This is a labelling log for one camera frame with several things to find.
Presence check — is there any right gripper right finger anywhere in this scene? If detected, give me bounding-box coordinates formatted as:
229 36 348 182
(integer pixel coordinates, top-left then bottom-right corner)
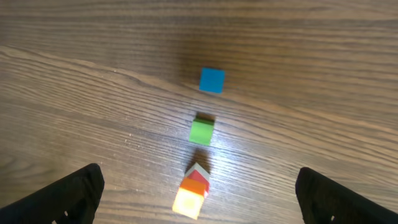
295 167 398 224

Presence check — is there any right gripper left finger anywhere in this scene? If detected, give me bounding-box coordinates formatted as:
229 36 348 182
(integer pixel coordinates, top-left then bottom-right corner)
0 163 105 224

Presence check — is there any red cube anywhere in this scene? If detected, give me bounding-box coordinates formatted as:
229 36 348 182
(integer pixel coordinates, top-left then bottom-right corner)
187 169 211 198

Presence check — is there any orange cube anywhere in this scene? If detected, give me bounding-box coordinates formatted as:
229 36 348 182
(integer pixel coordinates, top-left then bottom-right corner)
179 177 208 197

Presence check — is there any green cube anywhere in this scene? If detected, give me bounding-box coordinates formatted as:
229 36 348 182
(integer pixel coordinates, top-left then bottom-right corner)
188 117 215 146

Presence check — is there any blue cube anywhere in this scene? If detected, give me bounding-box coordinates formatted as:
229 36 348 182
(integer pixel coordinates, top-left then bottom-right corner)
198 67 226 95

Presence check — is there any yellow cube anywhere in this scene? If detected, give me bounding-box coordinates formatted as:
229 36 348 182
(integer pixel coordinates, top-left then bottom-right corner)
172 187 205 220

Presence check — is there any white cube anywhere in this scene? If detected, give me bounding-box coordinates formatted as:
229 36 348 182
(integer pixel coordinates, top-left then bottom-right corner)
184 162 211 183

